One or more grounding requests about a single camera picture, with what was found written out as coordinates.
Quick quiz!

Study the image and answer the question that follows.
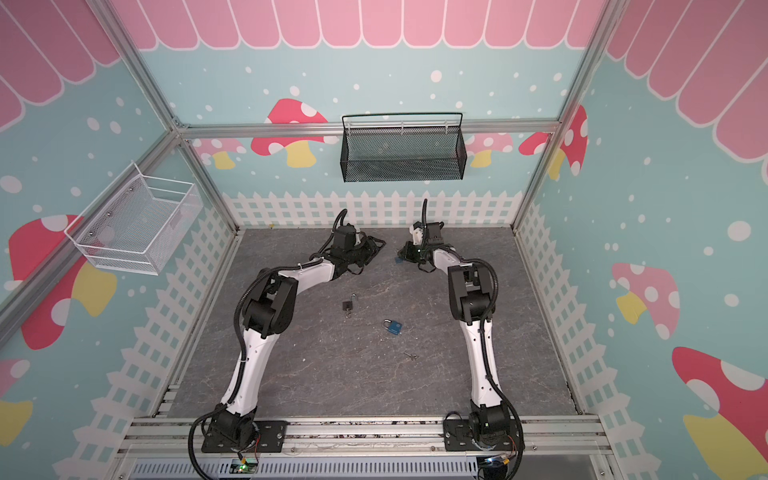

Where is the black mesh wall basket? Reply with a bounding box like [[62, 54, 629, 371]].
[[340, 112, 468, 183]]

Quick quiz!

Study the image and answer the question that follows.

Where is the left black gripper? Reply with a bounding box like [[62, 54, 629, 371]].
[[345, 234, 387, 266]]

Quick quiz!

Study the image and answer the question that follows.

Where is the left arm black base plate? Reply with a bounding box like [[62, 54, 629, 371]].
[[202, 420, 289, 454]]

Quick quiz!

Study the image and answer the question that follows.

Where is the white wire wall basket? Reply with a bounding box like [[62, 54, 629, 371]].
[[64, 163, 203, 276]]

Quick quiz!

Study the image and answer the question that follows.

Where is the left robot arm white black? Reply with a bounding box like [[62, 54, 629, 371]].
[[187, 209, 386, 459]]

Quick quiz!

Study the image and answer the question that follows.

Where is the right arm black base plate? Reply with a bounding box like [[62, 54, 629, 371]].
[[442, 417, 525, 452]]

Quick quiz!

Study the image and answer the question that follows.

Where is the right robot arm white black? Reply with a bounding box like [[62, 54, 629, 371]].
[[399, 199, 524, 454]]

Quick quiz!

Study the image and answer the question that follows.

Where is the black padlock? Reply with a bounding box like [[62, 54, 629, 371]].
[[342, 294, 357, 313]]

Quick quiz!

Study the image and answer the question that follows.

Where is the blue padlock silver shackle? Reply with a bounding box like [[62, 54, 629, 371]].
[[383, 319, 402, 335]]

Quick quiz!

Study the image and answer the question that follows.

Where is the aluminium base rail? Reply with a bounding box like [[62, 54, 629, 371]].
[[115, 415, 613, 460]]

